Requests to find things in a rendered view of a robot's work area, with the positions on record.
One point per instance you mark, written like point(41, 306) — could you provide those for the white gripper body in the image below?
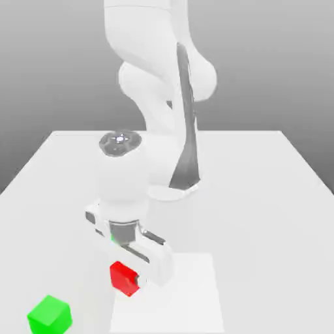
point(159, 263)

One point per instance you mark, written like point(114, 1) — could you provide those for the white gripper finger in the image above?
point(141, 280)

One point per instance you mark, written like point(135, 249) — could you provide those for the small red cube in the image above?
point(121, 278)

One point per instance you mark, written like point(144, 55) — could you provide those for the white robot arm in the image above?
point(146, 78)

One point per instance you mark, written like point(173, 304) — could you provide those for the small green cube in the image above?
point(49, 315)

